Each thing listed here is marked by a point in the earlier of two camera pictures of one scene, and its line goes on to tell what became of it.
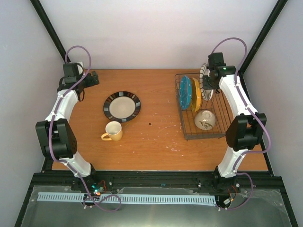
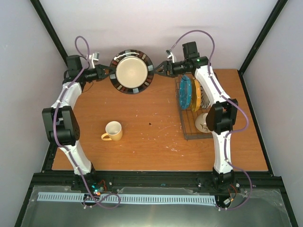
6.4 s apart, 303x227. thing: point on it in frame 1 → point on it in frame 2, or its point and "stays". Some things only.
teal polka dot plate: [185, 92] stays
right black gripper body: [209, 84] → [170, 72]
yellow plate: [196, 95] stays
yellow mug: [114, 130] stays
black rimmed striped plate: [121, 106] → [131, 72]
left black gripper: [94, 77] → [100, 69]
